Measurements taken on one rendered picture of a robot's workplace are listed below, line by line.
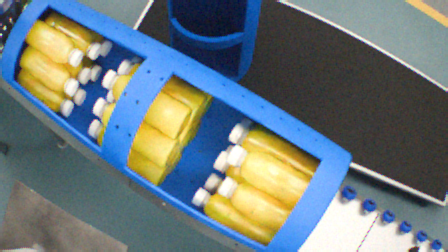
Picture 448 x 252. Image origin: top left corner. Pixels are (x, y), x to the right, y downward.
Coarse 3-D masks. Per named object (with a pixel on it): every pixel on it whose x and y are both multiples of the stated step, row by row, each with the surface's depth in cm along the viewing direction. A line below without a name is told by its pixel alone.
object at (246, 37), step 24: (168, 0) 200; (192, 0) 239; (216, 0) 244; (240, 0) 236; (192, 24) 262; (216, 24) 262; (240, 24) 257; (192, 48) 259; (216, 48) 217; (240, 48) 227; (240, 72) 249
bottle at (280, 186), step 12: (240, 156) 146; (252, 156) 145; (264, 156) 145; (240, 168) 147; (252, 168) 144; (264, 168) 144; (276, 168) 144; (288, 168) 145; (252, 180) 145; (264, 180) 144; (276, 180) 143; (288, 180) 143; (300, 180) 144; (264, 192) 147; (276, 192) 144; (288, 192) 143; (300, 192) 143; (288, 204) 145
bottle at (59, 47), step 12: (36, 24) 152; (48, 24) 153; (36, 36) 151; (48, 36) 150; (60, 36) 151; (36, 48) 153; (48, 48) 150; (60, 48) 150; (72, 48) 151; (60, 60) 151
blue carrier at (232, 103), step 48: (48, 0) 151; (144, 48) 148; (96, 96) 171; (144, 96) 143; (240, 96) 147; (96, 144) 161; (192, 144) 169; (336, 144) 150; (192, 192) 163; (336, 192) 139; (240, 240) 148; (288, 240) 140
